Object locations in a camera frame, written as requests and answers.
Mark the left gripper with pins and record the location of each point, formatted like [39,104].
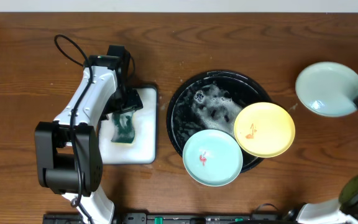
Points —
[132,101]

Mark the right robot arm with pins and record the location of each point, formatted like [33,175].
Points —
[344,209]

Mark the light green plate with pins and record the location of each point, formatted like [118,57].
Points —
[212,158]
[328,89]

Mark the green sponge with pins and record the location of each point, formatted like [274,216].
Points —
[124,131]

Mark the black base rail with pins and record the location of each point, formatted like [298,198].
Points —
[143,218]

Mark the yellow plate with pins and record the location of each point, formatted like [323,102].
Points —
[264,129]

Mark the black tray with foam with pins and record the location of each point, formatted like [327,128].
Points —
[144,147]

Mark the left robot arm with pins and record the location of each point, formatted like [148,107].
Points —
[69,161]

